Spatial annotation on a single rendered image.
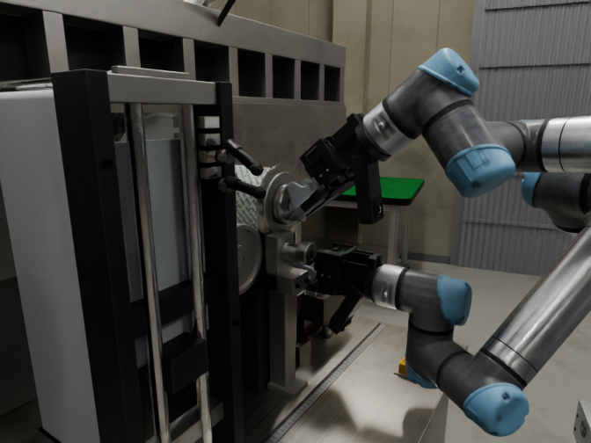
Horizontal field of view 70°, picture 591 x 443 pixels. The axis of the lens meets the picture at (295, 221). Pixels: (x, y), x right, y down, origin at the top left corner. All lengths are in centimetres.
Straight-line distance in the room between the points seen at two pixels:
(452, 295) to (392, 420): 25
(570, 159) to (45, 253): 70
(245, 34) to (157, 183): 83
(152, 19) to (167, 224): 63
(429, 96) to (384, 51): 369
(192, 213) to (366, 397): 54
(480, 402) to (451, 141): 35
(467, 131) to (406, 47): 369
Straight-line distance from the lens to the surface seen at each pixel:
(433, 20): 427
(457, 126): 58
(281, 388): 85
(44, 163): 61
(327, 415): 81
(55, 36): 89
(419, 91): 61
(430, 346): 75
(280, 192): 74
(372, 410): 83
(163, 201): 45
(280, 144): 133
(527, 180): 89
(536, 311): 70
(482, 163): 57
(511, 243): 430
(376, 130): 63
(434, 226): 430
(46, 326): 73
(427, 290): 72
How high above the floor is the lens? 141
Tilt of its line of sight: 14 degrees down
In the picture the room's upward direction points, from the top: straight up
